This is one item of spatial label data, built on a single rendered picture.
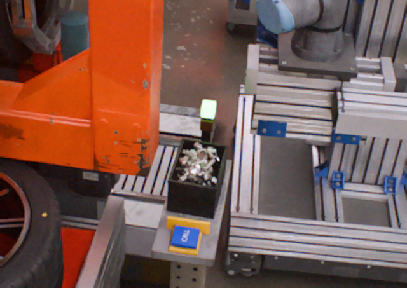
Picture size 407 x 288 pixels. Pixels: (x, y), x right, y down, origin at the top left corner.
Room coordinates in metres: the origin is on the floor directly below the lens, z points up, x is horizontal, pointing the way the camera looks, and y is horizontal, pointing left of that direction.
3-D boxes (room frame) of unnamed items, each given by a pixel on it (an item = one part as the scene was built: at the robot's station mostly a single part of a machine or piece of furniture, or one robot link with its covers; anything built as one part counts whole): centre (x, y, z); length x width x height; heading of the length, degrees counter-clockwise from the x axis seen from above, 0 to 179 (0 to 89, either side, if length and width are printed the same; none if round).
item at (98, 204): (1.97, 0.48, 0.26); 0.42 x 0.18 x 0.35; 85
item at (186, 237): (1.49, 0.03, 0.47); 0.07 x 0.07 x 0.02; 85
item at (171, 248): (1.49, 0.03, 0.45); 0.08 x 0.08 x 0.01; 85
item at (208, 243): (1.66, 0.01, 0.44); 0.43 x 0.17 x 0.03; 175
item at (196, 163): (1.69, 0.01, 0.51); 0.20 x 0.14 x 0.13; 172
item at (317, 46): (1.95, -0.31, 0.87); 0.15 x 0.15 x 0.10
